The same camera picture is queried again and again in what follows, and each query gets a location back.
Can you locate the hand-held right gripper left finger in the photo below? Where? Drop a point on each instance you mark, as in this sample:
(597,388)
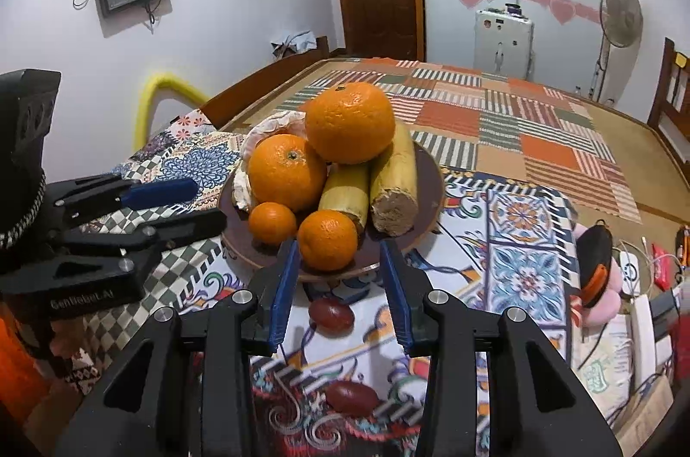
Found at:
(283,295)

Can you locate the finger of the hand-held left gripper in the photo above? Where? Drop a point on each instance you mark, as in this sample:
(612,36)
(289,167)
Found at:
(161,192)
(188,225)

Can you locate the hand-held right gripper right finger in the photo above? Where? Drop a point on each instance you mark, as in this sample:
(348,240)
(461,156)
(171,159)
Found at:
(399,295)

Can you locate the red jujube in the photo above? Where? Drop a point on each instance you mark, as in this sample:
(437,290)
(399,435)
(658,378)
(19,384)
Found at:
(351,397)
(331,314)

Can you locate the peeled pomelo segment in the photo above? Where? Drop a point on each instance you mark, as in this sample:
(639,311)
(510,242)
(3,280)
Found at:
(242,190)
(272,125)

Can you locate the small tangerine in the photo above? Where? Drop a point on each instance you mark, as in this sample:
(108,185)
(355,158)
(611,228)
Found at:
(272,222)
(327,241)

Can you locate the purple plate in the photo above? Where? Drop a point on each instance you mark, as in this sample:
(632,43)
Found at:
(426,198)

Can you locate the yellow sugarcane piece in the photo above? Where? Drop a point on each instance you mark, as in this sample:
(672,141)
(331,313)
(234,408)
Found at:
(396,187)
(345,190)

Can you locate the large orange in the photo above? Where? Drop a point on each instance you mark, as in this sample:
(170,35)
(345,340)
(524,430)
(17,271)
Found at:
(350,123)
(285,171)

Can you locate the yellow foam tube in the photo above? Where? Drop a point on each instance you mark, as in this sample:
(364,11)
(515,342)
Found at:
(145,106)

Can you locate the colourful printed blanket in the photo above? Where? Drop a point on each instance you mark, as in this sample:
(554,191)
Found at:
(517,247)

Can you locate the striped patchwork blanket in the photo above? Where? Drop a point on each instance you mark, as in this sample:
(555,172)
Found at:
(485,123)

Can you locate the pile of clothes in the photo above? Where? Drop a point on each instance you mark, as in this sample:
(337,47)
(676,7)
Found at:
(294,43)

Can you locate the black and orange device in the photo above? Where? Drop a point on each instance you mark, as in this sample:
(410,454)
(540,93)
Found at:
(595,263)

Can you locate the orange cloth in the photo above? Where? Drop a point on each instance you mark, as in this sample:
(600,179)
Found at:
(19,371)

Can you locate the white charger device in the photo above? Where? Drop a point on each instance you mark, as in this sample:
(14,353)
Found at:
(635,271)

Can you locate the white box appliance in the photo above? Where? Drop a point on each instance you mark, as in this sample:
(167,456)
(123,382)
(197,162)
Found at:
(504,42)

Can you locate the standing electric fan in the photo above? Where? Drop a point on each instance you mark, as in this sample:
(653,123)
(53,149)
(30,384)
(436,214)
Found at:
(620,12)

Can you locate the yellow sticky note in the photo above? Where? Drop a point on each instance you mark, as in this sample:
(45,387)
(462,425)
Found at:
(682,60)

